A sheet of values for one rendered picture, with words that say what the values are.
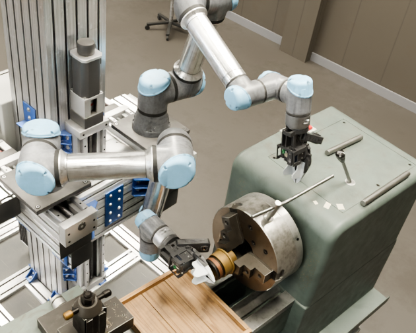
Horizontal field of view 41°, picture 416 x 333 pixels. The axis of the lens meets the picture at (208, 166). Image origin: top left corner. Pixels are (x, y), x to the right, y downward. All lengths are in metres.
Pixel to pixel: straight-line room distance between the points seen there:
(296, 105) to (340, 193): 0.42
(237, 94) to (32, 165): 0.63
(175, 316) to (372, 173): 0.86
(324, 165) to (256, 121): 2.42
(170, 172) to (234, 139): 2.54
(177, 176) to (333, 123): 0.82
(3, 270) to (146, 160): 1.44
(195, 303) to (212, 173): 1.97
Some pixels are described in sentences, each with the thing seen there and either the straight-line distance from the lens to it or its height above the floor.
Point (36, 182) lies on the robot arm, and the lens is 1.74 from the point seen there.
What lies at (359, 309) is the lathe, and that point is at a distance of 2.61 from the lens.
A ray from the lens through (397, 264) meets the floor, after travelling 3.66.
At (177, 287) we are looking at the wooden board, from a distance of 2.03.
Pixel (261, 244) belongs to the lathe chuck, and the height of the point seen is 1.16.
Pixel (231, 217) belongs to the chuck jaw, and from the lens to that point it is 1.84.
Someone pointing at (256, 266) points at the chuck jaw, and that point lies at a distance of 1.85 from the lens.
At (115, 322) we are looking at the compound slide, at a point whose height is 1.02.
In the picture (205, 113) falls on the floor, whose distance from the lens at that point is 4.43.
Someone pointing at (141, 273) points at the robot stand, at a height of 0.21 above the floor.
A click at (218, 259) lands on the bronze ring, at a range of 1.83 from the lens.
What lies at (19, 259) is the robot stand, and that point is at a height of 0.21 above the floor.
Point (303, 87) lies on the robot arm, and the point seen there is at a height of 1.66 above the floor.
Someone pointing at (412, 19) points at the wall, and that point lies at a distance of 4.94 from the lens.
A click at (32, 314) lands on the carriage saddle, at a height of 0.92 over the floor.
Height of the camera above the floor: 2.48
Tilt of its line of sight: 39 degrees down
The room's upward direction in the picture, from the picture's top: 9 degrees clockwise
